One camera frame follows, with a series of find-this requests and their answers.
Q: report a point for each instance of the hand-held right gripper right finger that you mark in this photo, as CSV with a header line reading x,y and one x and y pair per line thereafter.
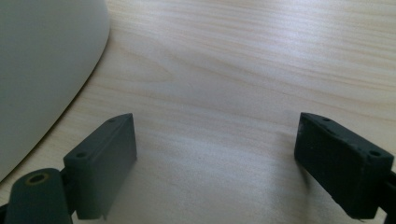
x,y
339,165

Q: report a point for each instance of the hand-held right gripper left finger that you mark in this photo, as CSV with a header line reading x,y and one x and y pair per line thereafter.
x,y
99,168

